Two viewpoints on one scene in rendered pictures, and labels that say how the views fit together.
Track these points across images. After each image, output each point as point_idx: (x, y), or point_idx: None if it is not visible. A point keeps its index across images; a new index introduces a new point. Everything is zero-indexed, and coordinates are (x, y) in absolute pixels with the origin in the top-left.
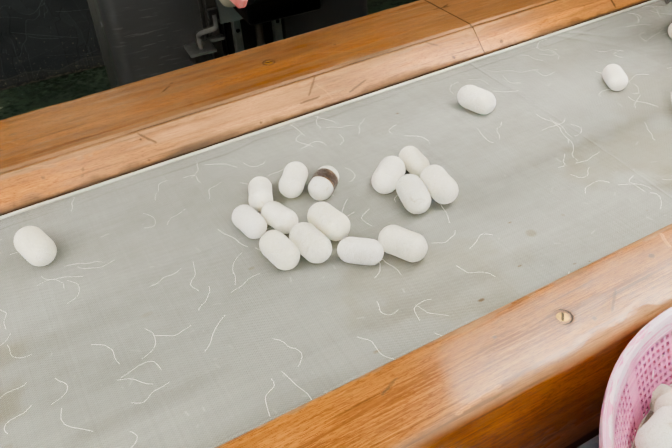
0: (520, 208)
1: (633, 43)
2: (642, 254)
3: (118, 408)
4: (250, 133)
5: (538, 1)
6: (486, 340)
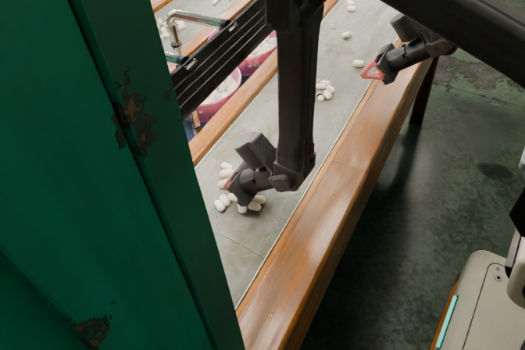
0: (274, 112)
1: (276, 193)
2: (243, 98)
3: None
4: (357, 105)
5: (319, 187)
6: (262, 76)
